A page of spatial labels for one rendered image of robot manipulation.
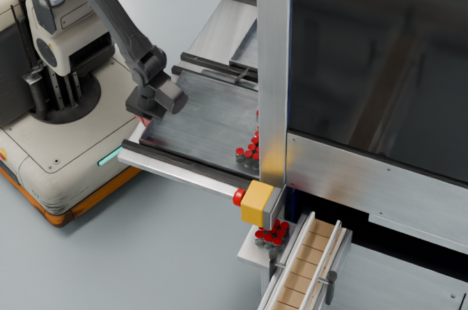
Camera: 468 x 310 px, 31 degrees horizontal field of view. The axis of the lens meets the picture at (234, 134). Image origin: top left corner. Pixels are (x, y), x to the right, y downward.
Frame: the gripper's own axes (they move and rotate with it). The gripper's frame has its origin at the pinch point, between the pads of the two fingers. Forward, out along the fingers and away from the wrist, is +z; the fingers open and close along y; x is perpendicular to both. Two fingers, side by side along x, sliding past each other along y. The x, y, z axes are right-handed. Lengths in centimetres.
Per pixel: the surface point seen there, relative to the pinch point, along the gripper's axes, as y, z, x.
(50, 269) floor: -29, 97, -8
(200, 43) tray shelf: -0.4, 2.9, 34.2
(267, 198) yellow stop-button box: 38.0, -19.5, -18.4
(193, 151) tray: 14.4, -0.1, -2.2
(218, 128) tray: 17.1, -0.6, 7.1
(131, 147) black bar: -0.2, 0.8, -8.0
